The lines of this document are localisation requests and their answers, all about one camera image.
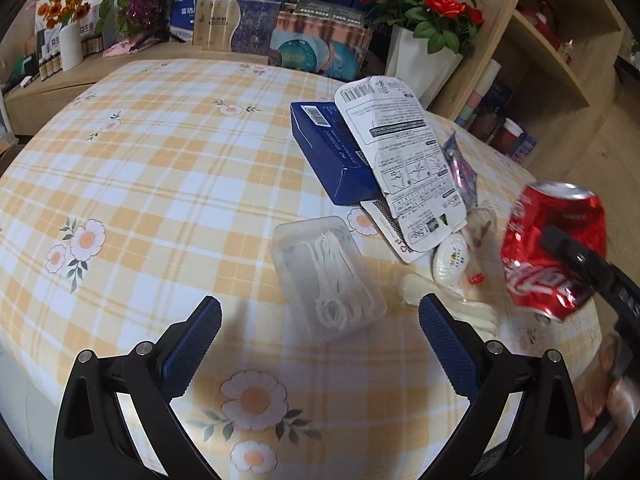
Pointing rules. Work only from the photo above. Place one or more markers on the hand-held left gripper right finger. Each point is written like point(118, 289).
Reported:
point(445, 345)

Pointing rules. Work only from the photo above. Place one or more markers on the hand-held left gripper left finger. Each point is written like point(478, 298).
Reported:
point(192, 345)

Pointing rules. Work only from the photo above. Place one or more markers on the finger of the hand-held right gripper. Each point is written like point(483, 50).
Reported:
point(580, 260)

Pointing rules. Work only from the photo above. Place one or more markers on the red soda can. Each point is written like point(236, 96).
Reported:
point(550, 210)

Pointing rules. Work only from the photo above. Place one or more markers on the person's right hand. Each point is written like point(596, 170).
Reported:
point(622, 395)

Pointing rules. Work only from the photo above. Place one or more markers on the white crumpled plastic film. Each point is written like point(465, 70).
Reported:
point(422, 287)

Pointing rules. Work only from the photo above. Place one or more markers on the white round wrapped item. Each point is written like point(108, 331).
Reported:
point(450, 262)

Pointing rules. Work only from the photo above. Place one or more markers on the clear tube with red cap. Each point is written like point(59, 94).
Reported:
point(477, 260)

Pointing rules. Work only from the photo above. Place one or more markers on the light blue small carton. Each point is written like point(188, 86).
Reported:
point(525, 147)

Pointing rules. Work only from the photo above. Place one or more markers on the clear plastic container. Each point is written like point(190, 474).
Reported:
point(295, 255)

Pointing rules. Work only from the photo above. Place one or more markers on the red lidded jar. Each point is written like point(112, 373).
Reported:
point(507, 135)

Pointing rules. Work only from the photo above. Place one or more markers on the purple snack wrapper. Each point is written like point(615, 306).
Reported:
point(462, 170)

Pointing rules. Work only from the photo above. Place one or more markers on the wooden shelf unit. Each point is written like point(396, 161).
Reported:
point(565, 85)

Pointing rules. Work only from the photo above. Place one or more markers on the blue box on shelf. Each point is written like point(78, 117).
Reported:
point(500, 97)

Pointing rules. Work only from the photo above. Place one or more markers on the stack of pastel cups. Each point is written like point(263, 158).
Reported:
point(480, 95)

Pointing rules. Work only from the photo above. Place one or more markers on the large white printed packet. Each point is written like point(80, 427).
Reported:
point(400, 145)

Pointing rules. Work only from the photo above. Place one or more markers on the small glass bottle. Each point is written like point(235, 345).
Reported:
point(565, 52)

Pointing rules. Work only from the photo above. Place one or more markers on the dark blue cardboard box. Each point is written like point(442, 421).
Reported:
point(325, 155)

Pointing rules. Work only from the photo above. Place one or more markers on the red basket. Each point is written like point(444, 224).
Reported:
point(542, 22)

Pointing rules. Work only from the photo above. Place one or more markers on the white angular flower vase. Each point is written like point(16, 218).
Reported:
point(420, 67)

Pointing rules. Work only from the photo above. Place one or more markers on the red rose bouquet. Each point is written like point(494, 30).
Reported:
point(440, 0)

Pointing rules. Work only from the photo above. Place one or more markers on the pink cloth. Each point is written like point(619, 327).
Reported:
point(122, 49)

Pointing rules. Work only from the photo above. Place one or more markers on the black mini tripod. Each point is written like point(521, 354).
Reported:
point(155, 36)

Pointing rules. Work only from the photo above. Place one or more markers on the row of small brown bottles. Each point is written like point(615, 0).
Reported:
point(50, 65)

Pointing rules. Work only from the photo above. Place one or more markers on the stack of gift boxes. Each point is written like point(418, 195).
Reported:
point(310, 50)

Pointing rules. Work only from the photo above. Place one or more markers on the white ribbed vase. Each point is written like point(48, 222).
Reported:
point(71, 47)

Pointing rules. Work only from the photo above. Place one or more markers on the gold purple gift box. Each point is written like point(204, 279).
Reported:
point(240, 25)

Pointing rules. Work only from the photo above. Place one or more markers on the blue and white box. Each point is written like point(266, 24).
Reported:
point(187, 10)

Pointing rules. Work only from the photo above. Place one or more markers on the purple flower bunch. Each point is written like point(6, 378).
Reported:
point(142, 12)

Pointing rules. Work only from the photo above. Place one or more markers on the dark flat box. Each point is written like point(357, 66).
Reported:
point(330, 12)

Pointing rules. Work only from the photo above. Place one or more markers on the white printed carton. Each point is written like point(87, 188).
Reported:
point(97, 5)

